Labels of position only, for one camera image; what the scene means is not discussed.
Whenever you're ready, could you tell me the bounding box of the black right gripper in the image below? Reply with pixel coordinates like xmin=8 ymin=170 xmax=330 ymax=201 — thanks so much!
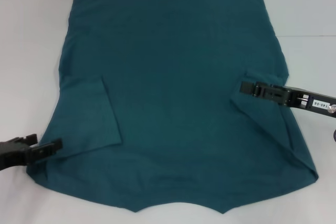
xmin=240 ymin=81 xmax=336 ymax=120

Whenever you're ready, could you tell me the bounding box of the teal blue t-shirt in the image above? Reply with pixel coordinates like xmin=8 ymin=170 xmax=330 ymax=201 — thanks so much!
xmin=27 ymin=0 xmax=320 ymax=215

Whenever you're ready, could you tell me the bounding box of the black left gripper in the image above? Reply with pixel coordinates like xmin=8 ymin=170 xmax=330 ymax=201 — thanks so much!
xmin=0 ymin=134 xmax=64 ymax=173

